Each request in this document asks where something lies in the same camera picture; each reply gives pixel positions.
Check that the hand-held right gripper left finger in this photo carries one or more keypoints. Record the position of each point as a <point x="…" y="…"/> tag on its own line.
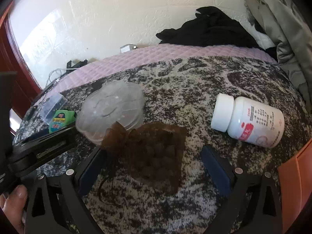
<point x="87" y="178"/>

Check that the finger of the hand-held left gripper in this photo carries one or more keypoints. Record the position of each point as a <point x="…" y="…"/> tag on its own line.
<point x="48" y="154"/>
<point x="43" y="137"/>

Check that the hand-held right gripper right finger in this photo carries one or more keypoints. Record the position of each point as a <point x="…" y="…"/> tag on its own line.
<point x="214" y="170"/>

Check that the clear plastic lid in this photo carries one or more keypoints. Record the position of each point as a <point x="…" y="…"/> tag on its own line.
<point x="109" y="107"/>

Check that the orange rimmed storage box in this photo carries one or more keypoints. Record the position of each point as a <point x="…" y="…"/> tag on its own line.
<point x="295" y="175"/>

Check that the person's left hand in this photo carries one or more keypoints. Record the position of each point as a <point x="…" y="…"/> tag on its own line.
<point x="14" y="199"/>

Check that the green packaged item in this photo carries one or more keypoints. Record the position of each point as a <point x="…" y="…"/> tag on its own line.
<point x="61" y="120"/>

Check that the small clear plastic box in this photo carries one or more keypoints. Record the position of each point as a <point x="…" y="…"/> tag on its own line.
<point x="52" y="102"/>

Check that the dark red wooden door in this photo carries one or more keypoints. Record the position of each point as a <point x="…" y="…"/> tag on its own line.
<point x="23" y="78"/>

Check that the white pill bottle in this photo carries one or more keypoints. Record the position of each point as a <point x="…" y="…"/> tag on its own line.
<point x="253" y="119"/>

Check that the black device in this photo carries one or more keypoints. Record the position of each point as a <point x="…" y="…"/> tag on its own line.
<point x="75" y="63"/>

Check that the dark patterned blanket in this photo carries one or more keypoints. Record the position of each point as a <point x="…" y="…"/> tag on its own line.
<point x="182" y="90"/>

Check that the white power adapter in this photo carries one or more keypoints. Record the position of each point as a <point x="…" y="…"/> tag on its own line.
<point x="128" y="48"/>

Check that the pink quilted blanket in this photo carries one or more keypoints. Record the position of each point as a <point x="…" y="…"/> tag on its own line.
<point x="146" y="61"/>

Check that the white quilted cloth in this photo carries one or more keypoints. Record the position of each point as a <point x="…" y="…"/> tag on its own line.
<point x="264" y="40"/>

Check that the black cloth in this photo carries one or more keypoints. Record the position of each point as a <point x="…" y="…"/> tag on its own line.
<point x="214" y="29"/>

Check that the grey jacket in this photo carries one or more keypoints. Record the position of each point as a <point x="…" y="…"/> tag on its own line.
<point x="287" y="41"/>

